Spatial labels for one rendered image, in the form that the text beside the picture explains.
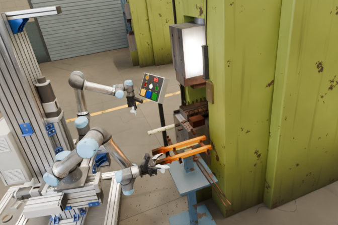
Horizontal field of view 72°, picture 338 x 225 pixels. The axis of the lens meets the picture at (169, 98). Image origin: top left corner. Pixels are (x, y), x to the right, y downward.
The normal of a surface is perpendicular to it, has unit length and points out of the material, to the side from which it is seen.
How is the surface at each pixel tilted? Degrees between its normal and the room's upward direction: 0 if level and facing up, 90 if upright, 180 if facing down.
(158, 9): 90
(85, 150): 85
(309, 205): 0
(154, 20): 90
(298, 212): 0
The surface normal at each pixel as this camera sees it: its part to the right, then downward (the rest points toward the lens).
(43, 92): 0.09, 0.43
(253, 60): 0.33, 0.38
